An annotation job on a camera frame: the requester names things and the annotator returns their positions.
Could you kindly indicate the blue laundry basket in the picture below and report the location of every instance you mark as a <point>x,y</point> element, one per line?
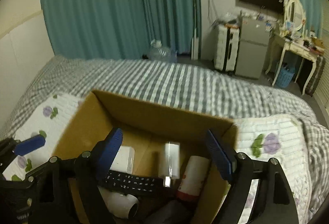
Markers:
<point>285,75</point>

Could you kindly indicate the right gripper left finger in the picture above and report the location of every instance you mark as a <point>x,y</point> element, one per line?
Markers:
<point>110,147</point>

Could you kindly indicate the grey checked bed sheet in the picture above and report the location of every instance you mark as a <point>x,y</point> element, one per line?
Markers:
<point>183,86</point>

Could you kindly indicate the white round bottle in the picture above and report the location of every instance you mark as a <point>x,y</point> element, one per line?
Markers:
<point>120,205</point>

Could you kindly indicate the white square charger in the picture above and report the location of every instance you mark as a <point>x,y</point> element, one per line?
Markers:
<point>124,160</point>

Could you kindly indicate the oval vanity mirror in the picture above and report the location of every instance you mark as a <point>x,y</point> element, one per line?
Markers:
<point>294,15</point>

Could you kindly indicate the dark checked suitcase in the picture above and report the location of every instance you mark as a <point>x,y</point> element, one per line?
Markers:
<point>315,79</point>

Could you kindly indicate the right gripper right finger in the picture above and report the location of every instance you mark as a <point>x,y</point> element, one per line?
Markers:
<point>223,157</point>

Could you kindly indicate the large water jug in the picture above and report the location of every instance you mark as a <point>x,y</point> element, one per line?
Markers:
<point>160,52</point>

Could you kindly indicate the white plug adapter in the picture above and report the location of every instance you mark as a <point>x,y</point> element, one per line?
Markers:
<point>169,169</point>

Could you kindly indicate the white bottle red cap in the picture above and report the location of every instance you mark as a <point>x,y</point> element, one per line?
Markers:
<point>193,178</point>

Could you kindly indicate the white suitcase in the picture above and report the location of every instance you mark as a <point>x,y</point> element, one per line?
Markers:
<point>226,48</point>

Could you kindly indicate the white dressing table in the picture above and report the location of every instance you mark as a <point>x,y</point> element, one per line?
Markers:
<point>283,50</point>

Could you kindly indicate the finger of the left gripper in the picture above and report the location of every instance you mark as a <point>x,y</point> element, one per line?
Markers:
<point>29,145</point>

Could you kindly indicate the black remote control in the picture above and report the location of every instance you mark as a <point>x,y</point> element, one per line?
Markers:
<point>125,183</point>

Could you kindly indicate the white floral quilt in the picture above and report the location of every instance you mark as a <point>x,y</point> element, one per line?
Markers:
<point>278,136</point>

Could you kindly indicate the green curtain left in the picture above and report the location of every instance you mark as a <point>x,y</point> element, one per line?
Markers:
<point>120,29</point>

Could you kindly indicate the brown cardboard box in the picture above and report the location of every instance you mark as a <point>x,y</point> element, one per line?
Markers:
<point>146,127</point>

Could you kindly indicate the silver mini fridge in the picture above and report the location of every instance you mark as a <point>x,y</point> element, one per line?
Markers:
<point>253,46</point>

